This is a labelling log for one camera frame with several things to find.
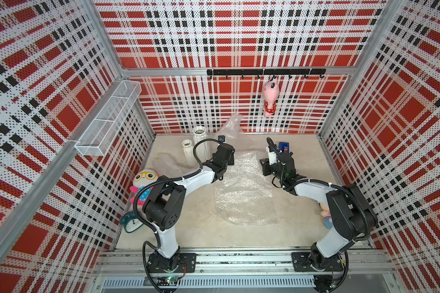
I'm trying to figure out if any short white ribbed vase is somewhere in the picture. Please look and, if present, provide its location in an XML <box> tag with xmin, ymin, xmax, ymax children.
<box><xmin>182</xmin><ymin>139</ymin><xmax>198</xmax><ymax>167</ymax></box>

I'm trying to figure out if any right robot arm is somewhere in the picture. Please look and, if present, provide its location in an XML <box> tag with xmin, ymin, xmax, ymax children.
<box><xmin>260</xmin><ymin>138</ymin><xmax>378</xmax><ymax>267</ymax></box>

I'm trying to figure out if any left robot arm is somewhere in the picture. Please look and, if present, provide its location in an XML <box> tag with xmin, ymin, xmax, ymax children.
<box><xmin>133</xmin><ymin>139</ymin><xmax>235</xmax><ymax>259</ymax></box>

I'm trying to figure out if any crumpled bubble wrap pile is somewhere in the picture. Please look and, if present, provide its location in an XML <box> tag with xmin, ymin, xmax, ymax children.
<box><xmin>215</xmin><ymin>113</ymin><xmax>246</xmax><ymax>148</ymax></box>

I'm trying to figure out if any blue box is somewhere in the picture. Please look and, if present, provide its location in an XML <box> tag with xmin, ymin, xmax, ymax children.
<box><xmin>279</xmin><ymin>142</ymin><xmax>290</xmax><ymax>164</ymax></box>

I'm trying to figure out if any tall white ribbed vase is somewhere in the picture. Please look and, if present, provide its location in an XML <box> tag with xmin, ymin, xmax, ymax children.
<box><xmin>193</xmin><ymin>125</ymin><xmax>208</xmax><ymax>144</ymax></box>

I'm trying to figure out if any doll head plush toy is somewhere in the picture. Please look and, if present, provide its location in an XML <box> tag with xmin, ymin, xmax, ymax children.
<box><xmin>320</xmin><ymin>203</ymin><xmax>333</xmax><ymax>229</ymax></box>

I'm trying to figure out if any pink hanging plush toy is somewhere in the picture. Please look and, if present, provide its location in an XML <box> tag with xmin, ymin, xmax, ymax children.
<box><xmin>262</xmin><ymin>78</ymin><xmax>280</xmax><ymax>117</ymax></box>

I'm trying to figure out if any owl plush toy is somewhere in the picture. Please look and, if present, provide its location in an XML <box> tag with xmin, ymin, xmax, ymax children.
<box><xmin>130</xmin><ymin>169</ymin><xmax>158</xmax><ymax>206</ymax></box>

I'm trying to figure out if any teal alarm clock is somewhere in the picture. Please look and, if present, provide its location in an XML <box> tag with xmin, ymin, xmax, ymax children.
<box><xmin>121</xmin><ymin>211</ymin><xmax>143</xmax><ymax>234</ymax></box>

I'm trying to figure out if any black hook rail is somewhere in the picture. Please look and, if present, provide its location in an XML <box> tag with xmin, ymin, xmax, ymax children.
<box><xmin>206</xmin><ymin>68</ymin><xmax>326</xmax><ymax>77</ymax></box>

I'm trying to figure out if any clear wall shelf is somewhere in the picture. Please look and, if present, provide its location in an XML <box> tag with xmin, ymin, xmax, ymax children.
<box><xmin>75</xmin><ymin>80</ymin><xmax>141</xmax><ymax>156</ymax></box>

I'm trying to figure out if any metal base rail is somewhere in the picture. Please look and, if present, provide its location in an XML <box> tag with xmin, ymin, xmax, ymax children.
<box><xmin>95</xmin><ymin>247</ymin><xmax>397</xmax><ymax>293</ymax></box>

